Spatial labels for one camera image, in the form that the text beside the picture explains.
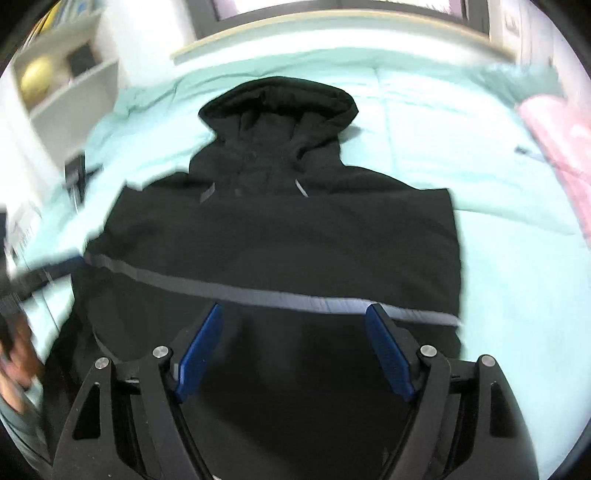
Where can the dark framed window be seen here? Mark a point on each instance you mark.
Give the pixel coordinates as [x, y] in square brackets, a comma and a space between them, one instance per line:
[351, 9]

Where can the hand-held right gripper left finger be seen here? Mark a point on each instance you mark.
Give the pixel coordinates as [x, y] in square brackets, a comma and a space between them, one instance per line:
[199, 350]

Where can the phone on black stand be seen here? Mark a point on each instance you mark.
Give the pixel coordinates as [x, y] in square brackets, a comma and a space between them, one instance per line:
[76, 173]

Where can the person's left forearm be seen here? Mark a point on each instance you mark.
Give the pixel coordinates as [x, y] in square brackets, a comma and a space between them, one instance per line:
[21, 429]

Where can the teal pillow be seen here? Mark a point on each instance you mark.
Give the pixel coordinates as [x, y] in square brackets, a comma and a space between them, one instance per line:
[521, 81]

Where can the pink pillow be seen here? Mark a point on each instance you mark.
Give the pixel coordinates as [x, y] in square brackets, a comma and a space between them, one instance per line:
[563, 143]

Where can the white wall socket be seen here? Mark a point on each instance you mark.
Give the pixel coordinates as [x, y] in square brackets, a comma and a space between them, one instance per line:
[511, 23]

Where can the person's left hand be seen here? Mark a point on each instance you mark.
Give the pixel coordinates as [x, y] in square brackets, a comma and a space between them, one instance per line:
[18, 369]

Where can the wooden window sill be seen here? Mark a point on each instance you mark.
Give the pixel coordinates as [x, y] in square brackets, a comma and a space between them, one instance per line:
[323, 27]

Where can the white bookshelf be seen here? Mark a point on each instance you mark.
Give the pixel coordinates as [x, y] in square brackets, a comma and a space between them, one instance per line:
[78, 92]

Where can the black hooded jacket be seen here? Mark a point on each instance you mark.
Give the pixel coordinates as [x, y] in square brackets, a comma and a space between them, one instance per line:
[277, 240]

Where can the teal quilt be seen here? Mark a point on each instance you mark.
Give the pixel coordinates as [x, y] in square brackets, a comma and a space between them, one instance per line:
[508, 286]

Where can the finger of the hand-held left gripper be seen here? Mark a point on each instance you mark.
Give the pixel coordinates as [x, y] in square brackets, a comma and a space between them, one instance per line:
[51, 272]

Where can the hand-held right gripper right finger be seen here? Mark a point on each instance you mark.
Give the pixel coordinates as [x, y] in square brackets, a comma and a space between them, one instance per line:
[388, 350]

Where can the yellow globe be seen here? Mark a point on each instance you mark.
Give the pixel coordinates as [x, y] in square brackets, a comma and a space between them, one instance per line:
[36, 78]

